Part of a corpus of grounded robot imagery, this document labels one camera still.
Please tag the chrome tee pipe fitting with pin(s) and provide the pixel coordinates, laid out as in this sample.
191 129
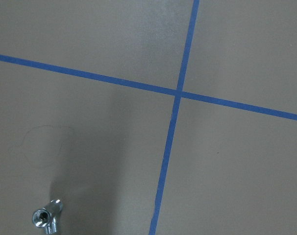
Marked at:
46 218

